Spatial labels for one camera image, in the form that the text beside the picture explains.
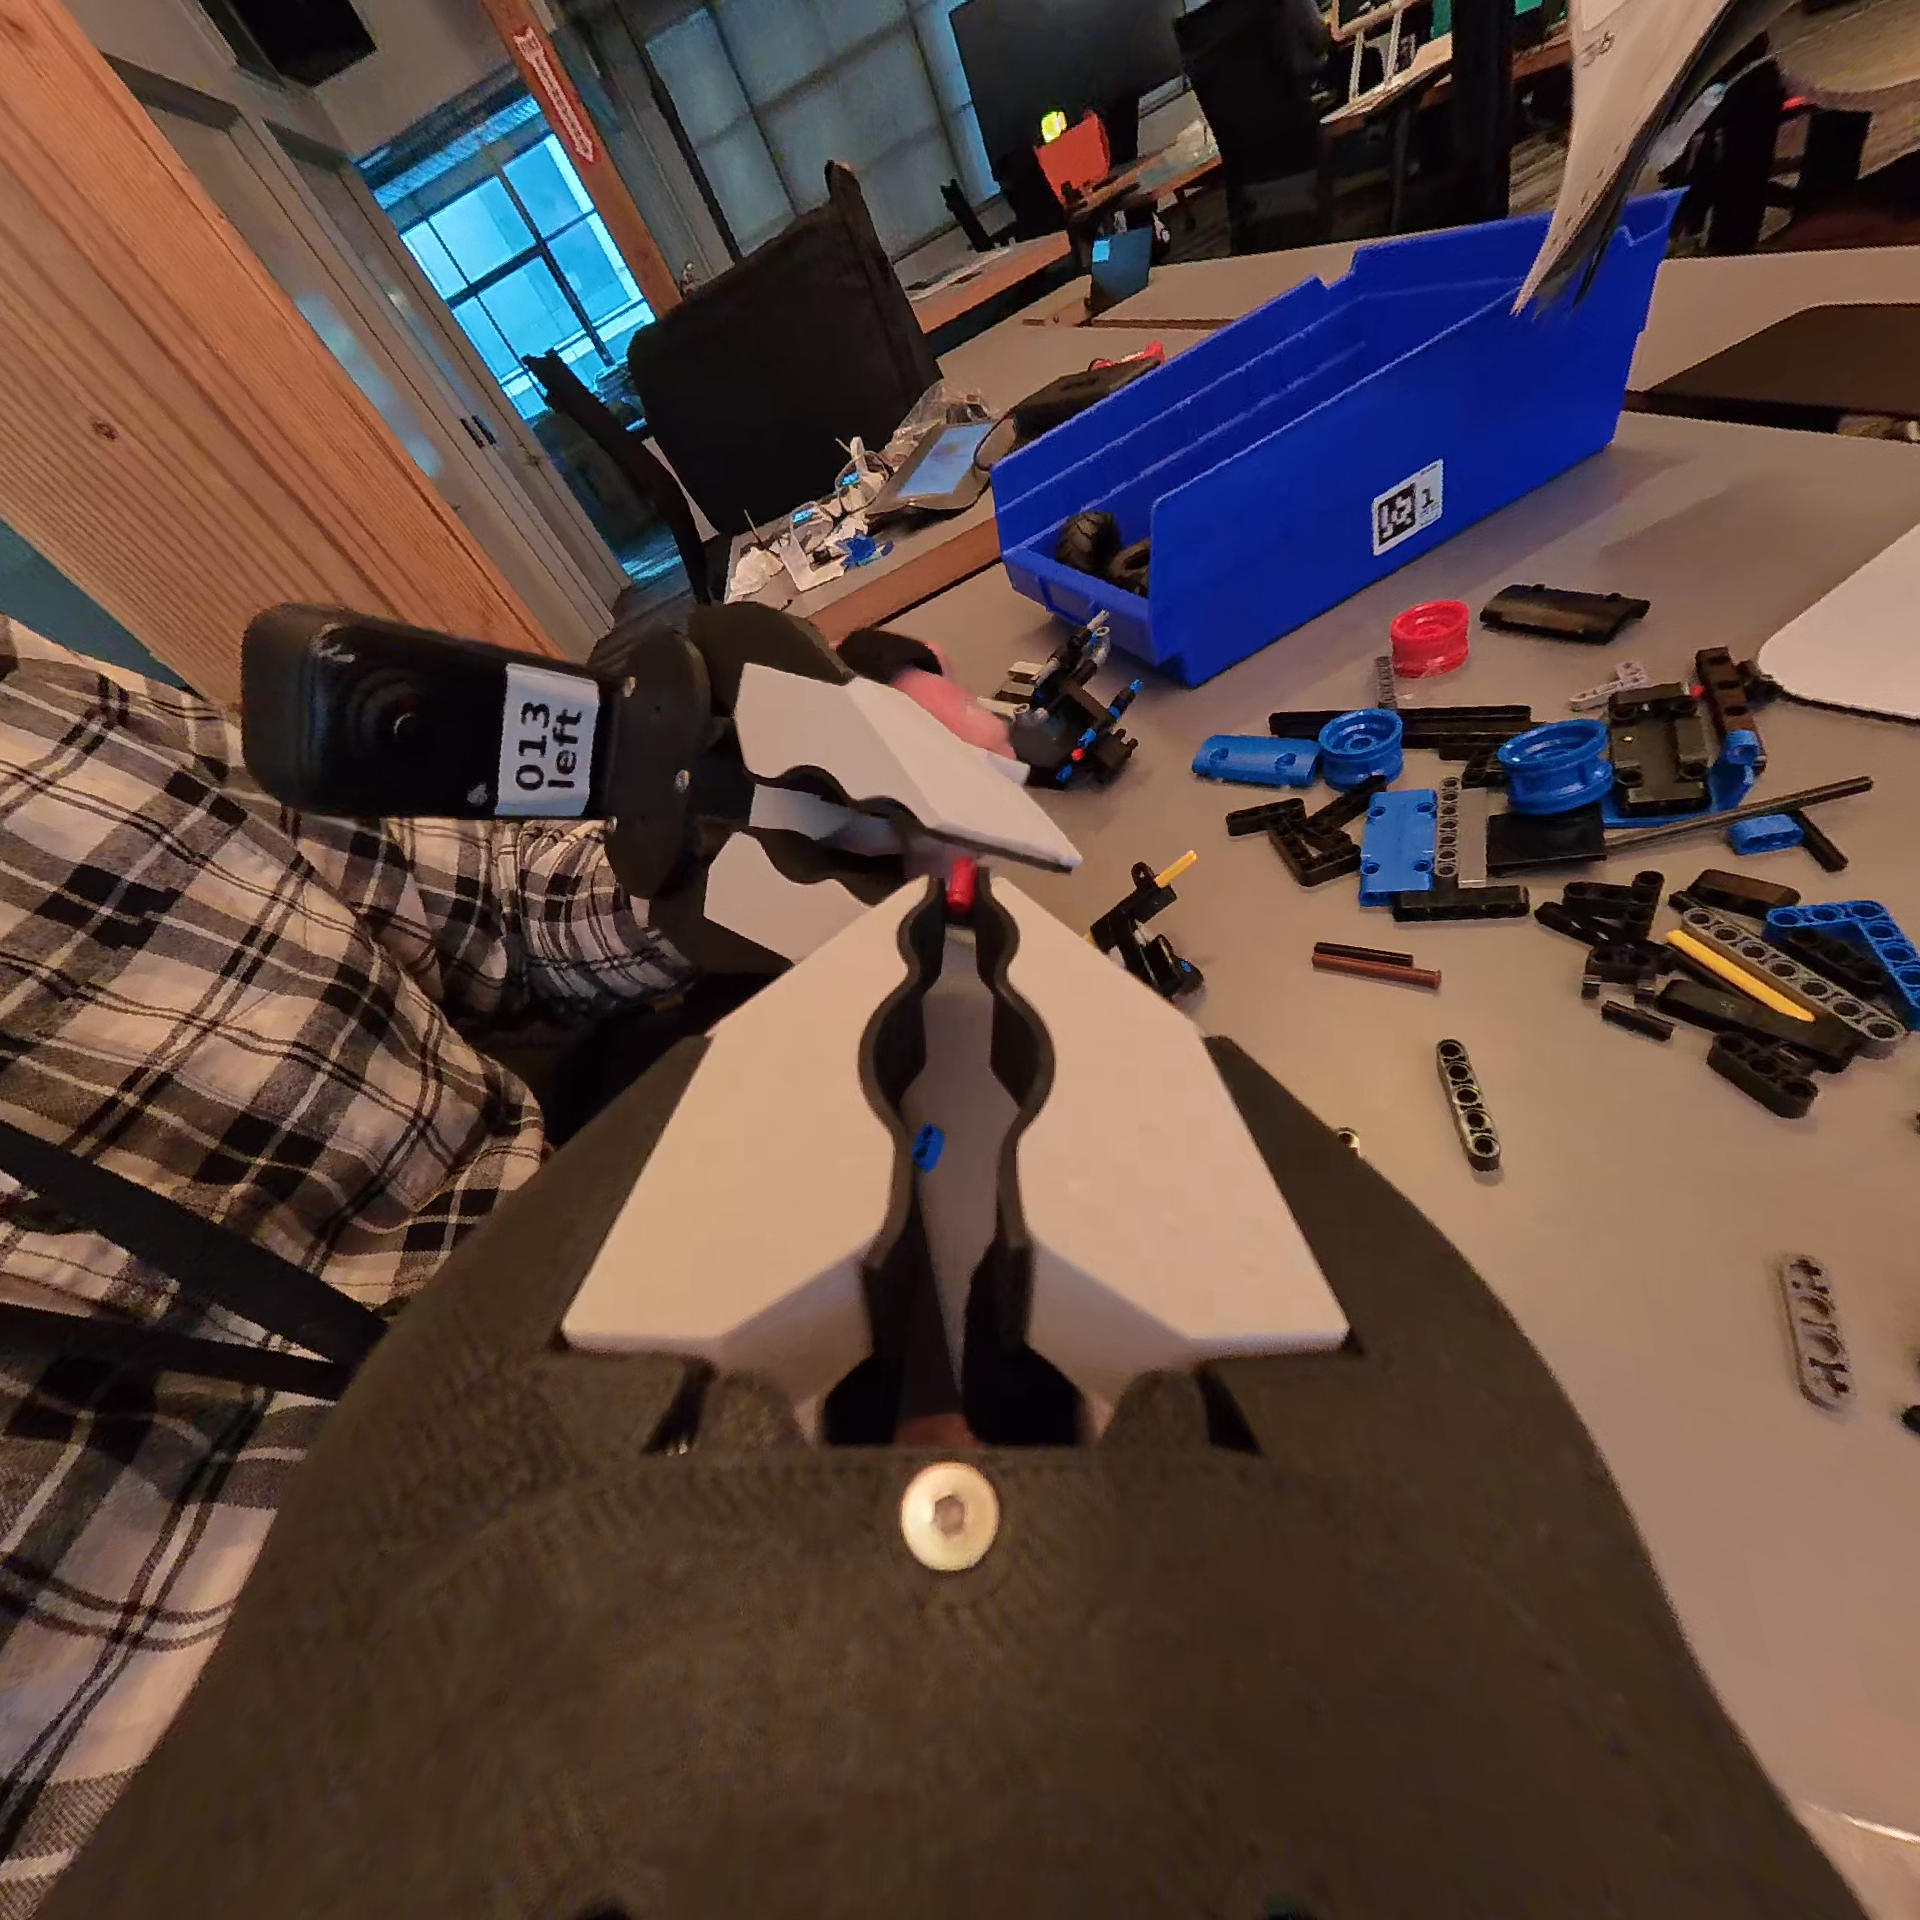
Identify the orange chair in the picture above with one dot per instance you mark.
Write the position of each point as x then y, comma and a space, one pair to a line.
1072, 149

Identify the wooden edged table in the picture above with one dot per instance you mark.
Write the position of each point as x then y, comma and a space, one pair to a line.
931, 569

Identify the black power adapter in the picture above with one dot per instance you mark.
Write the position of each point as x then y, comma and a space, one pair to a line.
1089, 390

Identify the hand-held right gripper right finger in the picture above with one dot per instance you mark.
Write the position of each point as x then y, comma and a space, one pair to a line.
1171, 1200

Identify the black studded toy beam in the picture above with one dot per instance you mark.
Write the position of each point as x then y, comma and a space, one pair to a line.
1464, 901

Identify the black and blue frame assembly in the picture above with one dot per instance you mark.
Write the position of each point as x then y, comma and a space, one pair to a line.
1665, 743

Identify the black and blue brick assembly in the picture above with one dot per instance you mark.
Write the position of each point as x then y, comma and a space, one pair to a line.
1072, 705

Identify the grey T-shaped connector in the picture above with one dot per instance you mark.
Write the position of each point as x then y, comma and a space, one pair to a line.
1613, 681

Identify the blue bin with white tag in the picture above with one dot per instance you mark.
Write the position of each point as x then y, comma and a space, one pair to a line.
1319, 451

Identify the white book stand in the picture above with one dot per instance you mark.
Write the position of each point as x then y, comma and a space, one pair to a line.
1852, 645

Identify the blue flat toy panel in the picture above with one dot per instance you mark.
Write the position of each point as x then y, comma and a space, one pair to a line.
1397, 849

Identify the blue angled toy beam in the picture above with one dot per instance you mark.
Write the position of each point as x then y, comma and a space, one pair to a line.
1861, 939

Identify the blue axle connector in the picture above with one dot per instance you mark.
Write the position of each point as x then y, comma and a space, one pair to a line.
1766, 832

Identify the short black toy beam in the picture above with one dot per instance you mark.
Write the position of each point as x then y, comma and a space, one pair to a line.
1470, 1103

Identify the dark monitor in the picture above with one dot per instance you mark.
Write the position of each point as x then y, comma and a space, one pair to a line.
1065, 76

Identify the grey studded toy beam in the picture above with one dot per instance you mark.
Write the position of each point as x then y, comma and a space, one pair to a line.
1455, 827

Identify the black metal pole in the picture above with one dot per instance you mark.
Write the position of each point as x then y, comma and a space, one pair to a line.
1483, 105

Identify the grey thin toy beam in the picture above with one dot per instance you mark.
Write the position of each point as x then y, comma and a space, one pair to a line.
960, 888

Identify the blue curved toy panel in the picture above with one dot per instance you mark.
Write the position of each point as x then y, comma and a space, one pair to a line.
1256, 758

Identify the blue toy wheel hub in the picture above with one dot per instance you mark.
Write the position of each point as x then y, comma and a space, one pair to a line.
1364, 748
1555, 764

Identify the short grey toy beam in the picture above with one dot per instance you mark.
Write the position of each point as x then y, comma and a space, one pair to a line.
1816, 1328

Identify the open instruction booklet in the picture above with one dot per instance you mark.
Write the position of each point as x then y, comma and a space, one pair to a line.
1621, 135

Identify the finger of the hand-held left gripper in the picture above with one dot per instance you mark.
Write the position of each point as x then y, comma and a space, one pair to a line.
901, 751
796, 886

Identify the red toy wheel hub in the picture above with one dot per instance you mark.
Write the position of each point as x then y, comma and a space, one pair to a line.
1430, 638

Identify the yellow toy axle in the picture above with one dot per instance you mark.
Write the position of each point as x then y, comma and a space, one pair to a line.
1740, 980

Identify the pile of black toy beams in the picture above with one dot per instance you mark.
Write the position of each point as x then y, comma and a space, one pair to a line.
1769, 1049

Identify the black angled toy frame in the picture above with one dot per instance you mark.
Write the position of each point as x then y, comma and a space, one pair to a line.
1307, 840

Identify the person's left hand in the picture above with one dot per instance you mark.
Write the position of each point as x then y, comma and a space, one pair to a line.
960, 716

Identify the grey tablet device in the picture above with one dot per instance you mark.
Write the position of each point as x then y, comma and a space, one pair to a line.
939, 469

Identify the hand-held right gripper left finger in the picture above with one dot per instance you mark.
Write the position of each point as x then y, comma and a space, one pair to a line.
720, 1200

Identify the black toy brick assembly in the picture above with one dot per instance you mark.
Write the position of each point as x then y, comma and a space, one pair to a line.
1133, 931

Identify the person's plaid shirt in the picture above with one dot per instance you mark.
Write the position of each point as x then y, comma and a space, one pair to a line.
181, 1049

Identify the wooden panel partition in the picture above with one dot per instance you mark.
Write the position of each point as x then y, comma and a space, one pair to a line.
181, 376

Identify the black curved toy panel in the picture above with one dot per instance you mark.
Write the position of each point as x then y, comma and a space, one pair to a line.
1564, 614

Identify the black toy tyre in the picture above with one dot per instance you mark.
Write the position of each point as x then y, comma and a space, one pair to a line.
1089, 542
1133, 569

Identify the person's left forearm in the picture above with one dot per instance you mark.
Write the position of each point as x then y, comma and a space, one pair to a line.
525, 915

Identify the long black toy beam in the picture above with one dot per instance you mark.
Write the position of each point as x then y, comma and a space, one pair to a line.
1440, 725

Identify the thin black toy axle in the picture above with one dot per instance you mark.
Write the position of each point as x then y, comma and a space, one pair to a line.
1740, 819

